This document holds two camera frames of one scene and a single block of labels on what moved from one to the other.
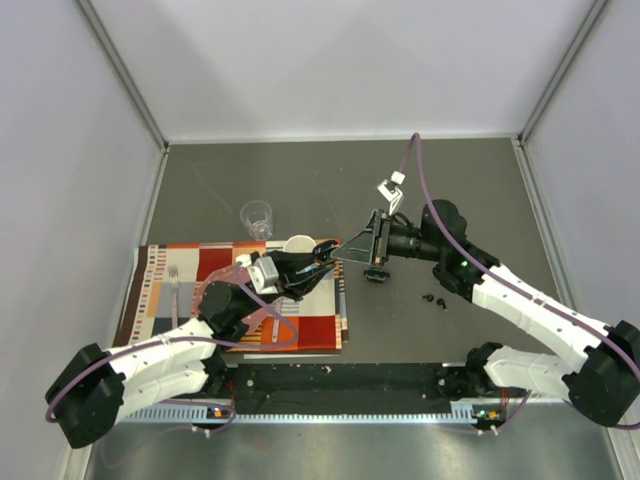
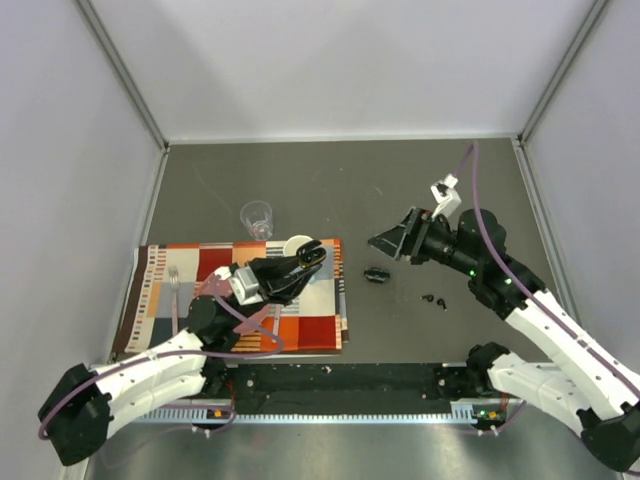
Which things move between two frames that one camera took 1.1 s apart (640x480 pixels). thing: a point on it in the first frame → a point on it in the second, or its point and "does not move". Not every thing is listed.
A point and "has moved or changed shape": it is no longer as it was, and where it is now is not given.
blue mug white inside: (301, 244) does not move
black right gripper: (360, 248) → (391, 240)
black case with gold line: (322, 251) has moved or changed shape
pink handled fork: (174, 282) does not move
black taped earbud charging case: (377, 274) does not move
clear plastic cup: (257, 218) does not move
